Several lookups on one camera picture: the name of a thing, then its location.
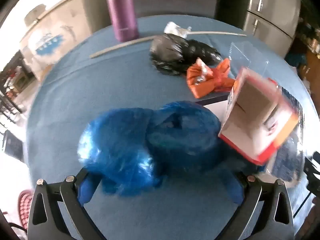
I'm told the orange wrapper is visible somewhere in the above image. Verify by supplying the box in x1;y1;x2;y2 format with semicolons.
186;57;237;99

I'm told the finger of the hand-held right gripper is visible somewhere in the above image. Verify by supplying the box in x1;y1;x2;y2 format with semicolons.
304;151;320;198

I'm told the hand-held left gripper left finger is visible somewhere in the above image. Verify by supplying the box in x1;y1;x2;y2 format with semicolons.
27;167;106;240

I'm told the black bin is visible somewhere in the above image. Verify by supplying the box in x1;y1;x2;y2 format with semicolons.
2;130;23;158

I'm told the cluttered side shelf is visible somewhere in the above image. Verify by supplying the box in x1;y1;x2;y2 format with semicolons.
285;17;320;98

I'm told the red and white cardboard box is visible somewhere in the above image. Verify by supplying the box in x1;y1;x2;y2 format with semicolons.
218;66;300;166

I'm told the long white stick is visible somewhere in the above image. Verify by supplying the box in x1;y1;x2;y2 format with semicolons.
90;31;247;59

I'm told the blue plastic bag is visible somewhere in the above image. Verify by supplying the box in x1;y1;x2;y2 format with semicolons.
77;101;222;197

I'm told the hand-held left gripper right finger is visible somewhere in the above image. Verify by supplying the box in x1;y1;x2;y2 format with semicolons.
219;171;295;240

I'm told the black plastic bag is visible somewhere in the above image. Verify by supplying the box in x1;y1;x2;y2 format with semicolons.
149;34;222;76

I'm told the white tissue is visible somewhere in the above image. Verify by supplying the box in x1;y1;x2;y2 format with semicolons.
164;22;193;38

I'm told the dark metal shelf rack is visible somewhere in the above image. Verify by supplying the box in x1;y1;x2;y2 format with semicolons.
0;51;34;128

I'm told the grey cabinet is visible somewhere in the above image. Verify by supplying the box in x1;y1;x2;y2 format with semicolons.
132;0;218;20

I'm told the white chest freezer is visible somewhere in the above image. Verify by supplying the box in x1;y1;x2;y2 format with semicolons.
19;0;108;82

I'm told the red mesh basket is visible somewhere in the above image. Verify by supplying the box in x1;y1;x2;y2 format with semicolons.
17;189;34;230

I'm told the purple bottle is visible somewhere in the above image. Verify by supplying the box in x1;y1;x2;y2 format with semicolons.
104;0;140;42

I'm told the white paper sheet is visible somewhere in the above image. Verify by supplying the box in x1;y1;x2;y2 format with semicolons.
197;94;232;120

